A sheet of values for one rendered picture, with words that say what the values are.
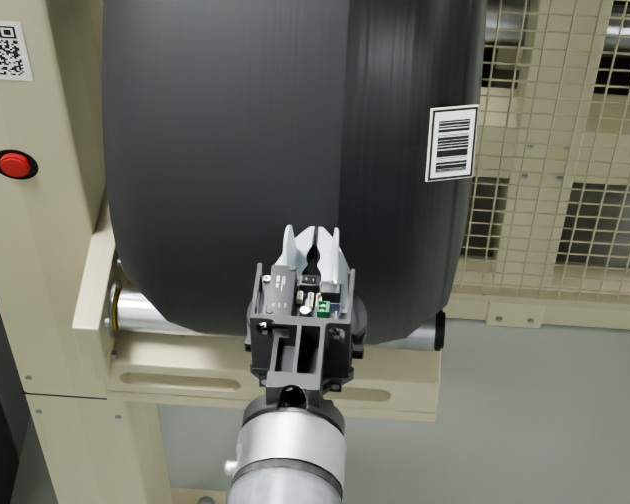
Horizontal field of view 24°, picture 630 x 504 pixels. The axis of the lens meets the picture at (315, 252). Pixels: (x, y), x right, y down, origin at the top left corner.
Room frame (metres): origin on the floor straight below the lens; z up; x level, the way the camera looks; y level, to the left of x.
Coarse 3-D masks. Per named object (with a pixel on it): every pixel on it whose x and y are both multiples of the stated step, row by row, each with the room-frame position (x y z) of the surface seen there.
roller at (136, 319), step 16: (128, 288) 0.88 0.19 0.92; (128, 304) 0.86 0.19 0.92; (144, 304) 0.86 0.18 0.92; (128, 320) 0.84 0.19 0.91; (144, 320) 0.84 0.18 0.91; (160, 320) 0.84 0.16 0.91; (432, 320) 0.84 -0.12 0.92; (208, 336) 0.84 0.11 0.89; (224, 336) 0.83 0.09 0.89; (240, 336) 0.83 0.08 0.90; (416, 336) 0.82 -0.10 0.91; (432, 336) 0.82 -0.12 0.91
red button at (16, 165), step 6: (6, 156) 0.93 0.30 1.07; (12, 156) 0.93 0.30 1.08; (18, 156) 0.93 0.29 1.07; (0, 162) 0.93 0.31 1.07; (6, 162) 0.92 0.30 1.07; (12, 162) 0.92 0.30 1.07; (18, 162) 0.92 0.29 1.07; (24, 162) 0.92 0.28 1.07; (6, 168) 0.92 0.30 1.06; (12, 168) 0.92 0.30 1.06; (18, 168) 0.92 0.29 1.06; (24, 168) 0.92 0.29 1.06; (12, 174) 0.92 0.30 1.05; (18, 174) 0.92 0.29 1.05; (24, 174) 0.92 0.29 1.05
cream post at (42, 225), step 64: (0, 0) 0.93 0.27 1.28; (64, 0) 0.97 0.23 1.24; (64, 64) 0.94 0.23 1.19; (0, 128) 0.93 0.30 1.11; (64, 128) 0.92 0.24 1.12; (0, 192) 0.93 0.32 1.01; (64, 192) 0.92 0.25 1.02; (0, 256) 0.93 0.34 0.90; (64, 256) 0.93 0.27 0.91; (64, 320) 0.93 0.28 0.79; (64, 384) 0.93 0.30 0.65; (64, 448) 0.93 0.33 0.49; (128, 448) 0.92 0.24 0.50
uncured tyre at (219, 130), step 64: (128, 0) 0.82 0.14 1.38; (192, 0) 0.80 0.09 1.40; (256, 0) 0.80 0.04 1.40; (320, 0) 0.80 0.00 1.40; (384, 0) 0.80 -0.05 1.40; (448, 0) 0.81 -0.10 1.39; (128, 64) 0.79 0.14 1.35; (192, 64) 0.77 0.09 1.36; (256, 64) 0.77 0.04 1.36; (320, 64) 0.77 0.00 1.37; (384, 64) 0.76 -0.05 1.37; (448, 64) 0.78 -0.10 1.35; (128, 128) 0.76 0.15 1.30; (192, 128) 0.74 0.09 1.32; (256, 128) 0.74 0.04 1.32; (320, 128) 0.74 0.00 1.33; (384, 128) 0.74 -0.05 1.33; (128, 192) 0.74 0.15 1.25; (192, 192) 0.72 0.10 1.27; (256, 192) 0.72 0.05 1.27; (320, 192) 0.72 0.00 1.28; (384, 192) 0.71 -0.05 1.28; (448, 192) 0.73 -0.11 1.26; (128, 256) 0.74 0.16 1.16; (192, 256) 0.71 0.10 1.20; (256, 256) 0.70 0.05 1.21; (384, 256) 0.70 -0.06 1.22; (448, 256) 0.72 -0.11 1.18; (192, 320) 0.72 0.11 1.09; (384, 320) 0.70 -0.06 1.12
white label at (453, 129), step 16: (432, 112) 0.75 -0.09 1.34; (448, 112) 0.75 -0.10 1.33; (464, 112) 0.75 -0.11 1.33; (432, 128) 0.74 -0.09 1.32; (448, 128) 0.74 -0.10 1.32; (464, 128) 0.75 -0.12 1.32; (432, 144) 0.73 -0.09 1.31; (448, 144) 0.74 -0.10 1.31; (464, 144) 0.74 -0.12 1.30; (432, 160) 0.73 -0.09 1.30; (448, 160) 0.73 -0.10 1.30; (464, 160) 0.73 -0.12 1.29; (432, 176) 0.72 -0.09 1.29; (448, 176) 0.73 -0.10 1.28; (464, 176) 0.73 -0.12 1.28
